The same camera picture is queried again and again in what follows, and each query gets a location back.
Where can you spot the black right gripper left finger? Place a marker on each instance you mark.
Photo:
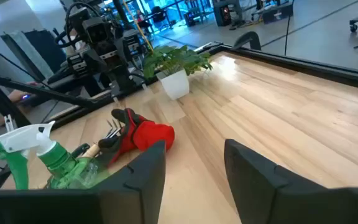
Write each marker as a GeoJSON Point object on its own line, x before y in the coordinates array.
{"type": "Point", "coordinates": [135, 199]}

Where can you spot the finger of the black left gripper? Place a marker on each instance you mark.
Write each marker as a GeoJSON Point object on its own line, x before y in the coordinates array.
{"type": "Point", "coordinates": [143, 82]}
{"type": "Point", "coordinates": [114, 90]}

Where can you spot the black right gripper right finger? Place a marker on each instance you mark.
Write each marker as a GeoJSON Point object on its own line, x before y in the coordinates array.
{"type": "Point", "coordinates": [259, 193]}

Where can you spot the red and black gardening glove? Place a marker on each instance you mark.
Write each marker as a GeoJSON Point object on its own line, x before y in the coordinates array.
{"type": "Point", "coordinates": [151, 137]}

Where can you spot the dark green pruning shears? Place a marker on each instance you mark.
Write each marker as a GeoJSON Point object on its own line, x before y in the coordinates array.
{"type": "Point", "coordinates": [80, 146]}

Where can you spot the green spray bottle white trigger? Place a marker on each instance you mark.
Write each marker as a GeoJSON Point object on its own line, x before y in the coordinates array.
{"type": "Point", "coordinates": [57, 161]}

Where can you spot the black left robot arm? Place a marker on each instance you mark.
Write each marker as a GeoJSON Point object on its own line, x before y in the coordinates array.
{"type": "Point", "coordinates": [75, 18]}

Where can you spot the green plant in white pot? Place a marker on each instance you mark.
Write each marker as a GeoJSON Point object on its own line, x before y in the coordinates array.
{"type": "Point", "coordinates": [176, 84]}

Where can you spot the person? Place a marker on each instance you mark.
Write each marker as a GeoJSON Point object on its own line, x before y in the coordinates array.
{"type": "Point", "coordinates": [142, 18]}

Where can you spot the black office chair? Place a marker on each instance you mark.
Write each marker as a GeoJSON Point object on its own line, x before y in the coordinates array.
{"type": "Point", "coordinates": [159, 15]}

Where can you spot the black panel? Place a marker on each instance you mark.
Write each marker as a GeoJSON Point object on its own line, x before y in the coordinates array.
{"type": "Point", "coordinates": [47, 49]}

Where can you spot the grey panel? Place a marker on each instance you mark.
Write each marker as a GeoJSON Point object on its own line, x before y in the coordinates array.
{"type": "Point", "coordinates": [26, 56]}

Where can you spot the black computer mouse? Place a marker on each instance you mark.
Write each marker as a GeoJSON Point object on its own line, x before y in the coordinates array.
{"type": "Point", "coordinates": [26, 96]}

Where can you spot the person's hand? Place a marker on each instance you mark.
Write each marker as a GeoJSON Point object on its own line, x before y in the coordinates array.
{"type": "Point", "coordinates": [15, 96]}

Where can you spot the black computer tower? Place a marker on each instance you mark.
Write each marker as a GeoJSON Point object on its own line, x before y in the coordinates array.
{"type": "Point", "coordinates": [225, 14]}

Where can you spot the black equipment case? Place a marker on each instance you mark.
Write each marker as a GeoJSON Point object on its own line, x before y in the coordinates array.
{"type": "Point", "coordinates": [277, 14]}

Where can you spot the black curved bracket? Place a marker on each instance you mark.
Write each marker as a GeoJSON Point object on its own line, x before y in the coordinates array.
{"type": "Point", "coordinates": [247, 39]}

